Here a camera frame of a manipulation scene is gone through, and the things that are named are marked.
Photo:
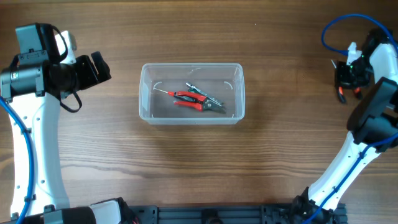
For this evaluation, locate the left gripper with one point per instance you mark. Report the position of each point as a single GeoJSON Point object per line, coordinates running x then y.
{"type": "Point", "coordinates": [91, 76]}

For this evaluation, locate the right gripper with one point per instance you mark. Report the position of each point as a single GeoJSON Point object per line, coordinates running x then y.
{"type": "Point", "coordinates": [341, 79]}

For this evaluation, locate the orange black needle-nose pliers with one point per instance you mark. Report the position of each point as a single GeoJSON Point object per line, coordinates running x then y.
{"type": "Point", "coordinates": [344, 79]}

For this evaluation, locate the clear plastic container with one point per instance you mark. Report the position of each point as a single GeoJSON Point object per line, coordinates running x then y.
{"type": "Point", "coordinates": [224, 81]}

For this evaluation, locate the black red small screwdriver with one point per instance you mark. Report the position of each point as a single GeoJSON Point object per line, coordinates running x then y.
{"type": "Point", "coordinates": [167, 92]}

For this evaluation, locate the silver combination wrench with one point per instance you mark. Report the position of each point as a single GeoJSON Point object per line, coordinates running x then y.
{"type": "Point", "coordinates": [192, 86]}

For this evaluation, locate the green handled screwdriver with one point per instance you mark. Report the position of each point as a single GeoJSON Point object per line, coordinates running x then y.
{"type": "Point", "coordinates": [193, 91]}

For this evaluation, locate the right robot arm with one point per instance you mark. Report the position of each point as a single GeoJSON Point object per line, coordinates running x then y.
{"type": "Point", "coordinates": [371, 73]}

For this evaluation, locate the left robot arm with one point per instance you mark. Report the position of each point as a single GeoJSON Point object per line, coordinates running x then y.
{"type": "Point", "coordinates": [33, 87]}

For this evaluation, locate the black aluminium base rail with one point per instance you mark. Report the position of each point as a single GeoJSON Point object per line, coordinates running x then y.
{"type": "Point", "coordinates": [260, 214]}

